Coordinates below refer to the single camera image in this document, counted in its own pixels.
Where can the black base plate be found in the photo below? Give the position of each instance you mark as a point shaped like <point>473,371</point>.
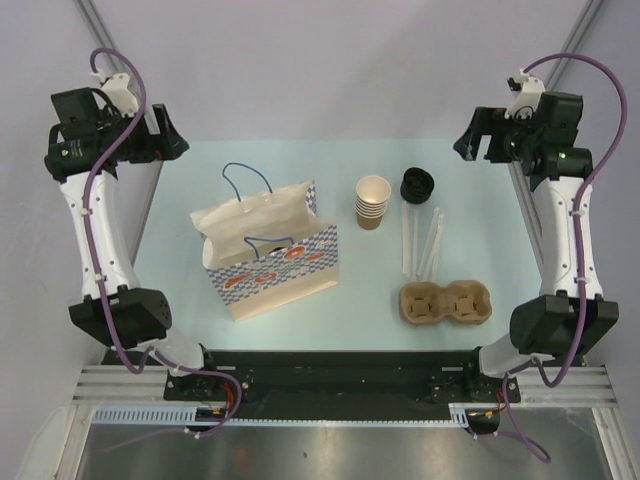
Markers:
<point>377,378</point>

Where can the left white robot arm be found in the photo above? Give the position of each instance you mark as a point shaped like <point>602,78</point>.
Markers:
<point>98,128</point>

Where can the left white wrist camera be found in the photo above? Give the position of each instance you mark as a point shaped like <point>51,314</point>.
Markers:
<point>117,89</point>

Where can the stack of brown paper cups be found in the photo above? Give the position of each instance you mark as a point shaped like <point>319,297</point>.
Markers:
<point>372,197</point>

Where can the white wrapped straw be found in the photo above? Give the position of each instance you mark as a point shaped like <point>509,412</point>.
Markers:
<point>430,273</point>
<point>434,229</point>
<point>414,242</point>
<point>406,255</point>

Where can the stack of black lids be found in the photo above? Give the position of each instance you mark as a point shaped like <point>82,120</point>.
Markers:
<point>417,186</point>

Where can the white cable duct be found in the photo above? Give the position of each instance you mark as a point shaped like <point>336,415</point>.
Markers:
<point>176,416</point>

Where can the brown cardboard cup carrier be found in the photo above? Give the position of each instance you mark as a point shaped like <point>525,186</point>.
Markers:
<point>466,302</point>

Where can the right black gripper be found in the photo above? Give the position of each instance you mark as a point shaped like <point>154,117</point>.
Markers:
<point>488,121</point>

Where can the blue checkered paper bag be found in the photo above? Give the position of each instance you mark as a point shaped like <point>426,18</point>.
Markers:
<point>267,246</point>

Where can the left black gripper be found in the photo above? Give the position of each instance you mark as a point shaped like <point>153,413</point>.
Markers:
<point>166,145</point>

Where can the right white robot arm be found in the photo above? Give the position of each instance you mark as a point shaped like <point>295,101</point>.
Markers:
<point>570,315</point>

